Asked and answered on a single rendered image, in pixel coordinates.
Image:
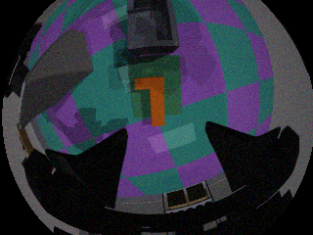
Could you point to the orange l-shaped part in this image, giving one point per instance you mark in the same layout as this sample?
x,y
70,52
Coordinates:
x,y
157,97

